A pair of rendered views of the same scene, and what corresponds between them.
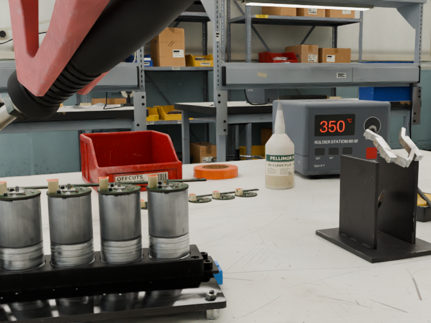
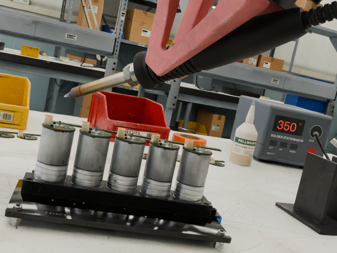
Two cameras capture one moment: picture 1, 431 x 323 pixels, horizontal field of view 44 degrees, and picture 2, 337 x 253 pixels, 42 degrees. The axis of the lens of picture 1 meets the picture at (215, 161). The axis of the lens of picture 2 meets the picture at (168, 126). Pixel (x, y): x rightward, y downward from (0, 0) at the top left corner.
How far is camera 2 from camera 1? 0.09 m
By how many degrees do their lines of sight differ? 2
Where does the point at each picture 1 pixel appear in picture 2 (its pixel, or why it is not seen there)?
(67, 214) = (129, 154)
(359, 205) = (315, 191)
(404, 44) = (326, 66)
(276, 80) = (223, 74)
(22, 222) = (97, 154)
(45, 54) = (177, 51)
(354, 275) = (309, 240)
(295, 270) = (267, 227)
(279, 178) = (241, 156)
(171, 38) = (143, 19)
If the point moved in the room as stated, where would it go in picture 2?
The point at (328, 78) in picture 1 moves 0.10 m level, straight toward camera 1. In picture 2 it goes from (265, 81) to (265, 81)
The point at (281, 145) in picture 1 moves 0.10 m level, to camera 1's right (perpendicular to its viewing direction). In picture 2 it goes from (249, 132) to (314, 145)
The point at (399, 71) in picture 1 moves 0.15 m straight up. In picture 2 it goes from (321, 88) to (326, 68)
